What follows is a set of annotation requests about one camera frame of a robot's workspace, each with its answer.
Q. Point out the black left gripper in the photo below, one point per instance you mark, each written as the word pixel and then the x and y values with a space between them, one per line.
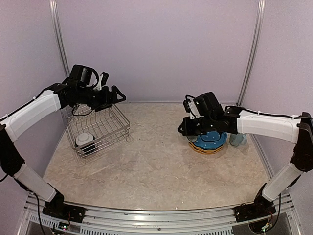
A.
pixel 106 101

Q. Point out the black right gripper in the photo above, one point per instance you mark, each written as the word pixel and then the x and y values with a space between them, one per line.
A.
pixel 187 130

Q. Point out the small pale ribbed cup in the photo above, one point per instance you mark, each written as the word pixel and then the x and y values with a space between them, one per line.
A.
pixel 192 138

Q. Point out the yellow dotted plate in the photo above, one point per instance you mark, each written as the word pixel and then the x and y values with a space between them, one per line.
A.
pixel 206 152
pixel 191 144

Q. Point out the blue dotted plate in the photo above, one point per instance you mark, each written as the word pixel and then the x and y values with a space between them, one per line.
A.
pixel 211 140

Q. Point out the light blue mug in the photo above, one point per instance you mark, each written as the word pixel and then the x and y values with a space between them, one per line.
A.
pixel 237 139

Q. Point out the dark teal white bowl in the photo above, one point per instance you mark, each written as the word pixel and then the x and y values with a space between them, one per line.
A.
pixel 85 141

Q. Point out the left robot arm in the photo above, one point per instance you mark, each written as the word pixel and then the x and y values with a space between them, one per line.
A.
pixel 14 126

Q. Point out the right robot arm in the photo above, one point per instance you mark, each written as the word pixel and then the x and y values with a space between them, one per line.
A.
pixel 286 141

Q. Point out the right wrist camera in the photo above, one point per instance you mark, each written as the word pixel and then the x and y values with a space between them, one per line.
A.
pixel 204 105

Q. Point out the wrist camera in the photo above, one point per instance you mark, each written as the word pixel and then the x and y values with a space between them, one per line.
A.
pixel 204 105
pixel 86 77

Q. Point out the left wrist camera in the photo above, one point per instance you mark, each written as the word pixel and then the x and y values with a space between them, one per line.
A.
pixel 86 77

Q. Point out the metal wire dish rack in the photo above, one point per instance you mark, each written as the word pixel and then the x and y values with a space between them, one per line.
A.
pixel 109 127

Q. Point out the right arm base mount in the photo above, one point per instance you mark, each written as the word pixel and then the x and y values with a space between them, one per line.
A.
pixel 260 207

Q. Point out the left aluminium frame post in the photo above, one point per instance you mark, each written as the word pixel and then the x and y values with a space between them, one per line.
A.
pixel 58 35

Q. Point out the aluminium frame post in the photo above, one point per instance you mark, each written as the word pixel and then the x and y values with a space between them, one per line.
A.
pixel 252 52
pixel 58 35

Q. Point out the front aluminium rail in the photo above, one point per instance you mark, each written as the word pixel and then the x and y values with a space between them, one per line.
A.
pixel 97 220

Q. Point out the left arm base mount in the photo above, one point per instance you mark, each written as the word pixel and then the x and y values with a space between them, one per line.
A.
pixel 57 208

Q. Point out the right aluminium frame post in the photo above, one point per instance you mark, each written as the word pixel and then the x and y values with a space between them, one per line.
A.
pixel 252 52

